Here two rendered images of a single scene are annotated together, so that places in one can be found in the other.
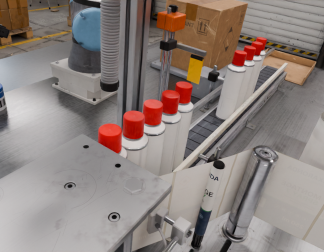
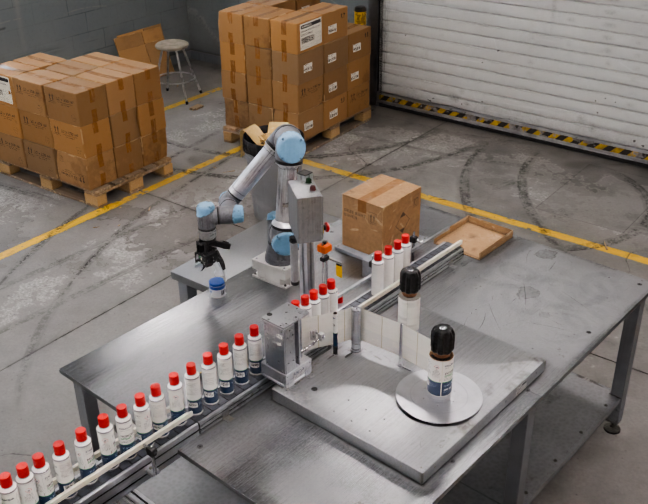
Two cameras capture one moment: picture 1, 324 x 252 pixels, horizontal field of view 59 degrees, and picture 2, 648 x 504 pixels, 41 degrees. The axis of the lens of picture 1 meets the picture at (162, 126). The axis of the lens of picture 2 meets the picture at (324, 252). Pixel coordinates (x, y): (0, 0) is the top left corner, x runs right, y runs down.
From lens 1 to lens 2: 2.84 m
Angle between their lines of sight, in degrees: 11
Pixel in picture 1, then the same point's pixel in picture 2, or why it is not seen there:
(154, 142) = (315, 307)
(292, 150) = not seen: hidden behind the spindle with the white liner
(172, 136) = (325, 305)
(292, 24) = (635, 111)
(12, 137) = (236, 313)
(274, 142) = not seen: hidden behind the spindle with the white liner
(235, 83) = (377, 271)
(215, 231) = (346, 349)
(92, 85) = (284, 275)
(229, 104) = (376, 285)
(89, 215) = (290, 316)
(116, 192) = (296, 313)
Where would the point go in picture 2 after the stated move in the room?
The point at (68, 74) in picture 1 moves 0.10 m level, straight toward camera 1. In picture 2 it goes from (265, 267) to (268, 278)
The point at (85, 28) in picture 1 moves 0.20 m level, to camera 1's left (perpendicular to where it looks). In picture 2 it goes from (280, 244) to (234, 240)
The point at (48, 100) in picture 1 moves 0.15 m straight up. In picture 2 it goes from (252, 287) to (250, 258)
